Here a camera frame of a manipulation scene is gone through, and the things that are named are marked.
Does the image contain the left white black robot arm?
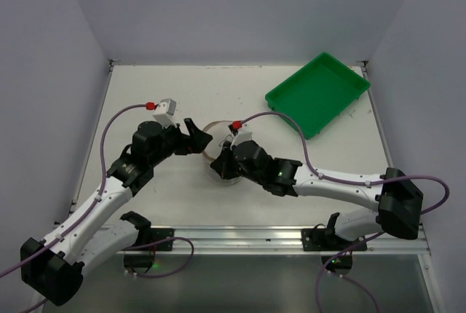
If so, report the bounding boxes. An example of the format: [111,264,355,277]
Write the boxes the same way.
[20,118,213,306]

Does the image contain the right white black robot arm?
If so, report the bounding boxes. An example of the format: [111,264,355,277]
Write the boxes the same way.
[210,140,423,242]

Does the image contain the green plastic tray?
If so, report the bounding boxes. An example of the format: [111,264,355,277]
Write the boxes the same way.
[265,52,370,139]

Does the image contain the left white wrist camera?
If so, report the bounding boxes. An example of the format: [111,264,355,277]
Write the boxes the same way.
[145,98,177,127]

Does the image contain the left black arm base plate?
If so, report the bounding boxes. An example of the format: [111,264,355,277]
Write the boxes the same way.
[134,228,174,252]

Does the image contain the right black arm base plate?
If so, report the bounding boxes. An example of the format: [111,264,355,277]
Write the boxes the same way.
[301,223,327,252]

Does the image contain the aluminium front rail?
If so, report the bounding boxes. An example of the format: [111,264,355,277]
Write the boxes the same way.
[83,223,433,255]

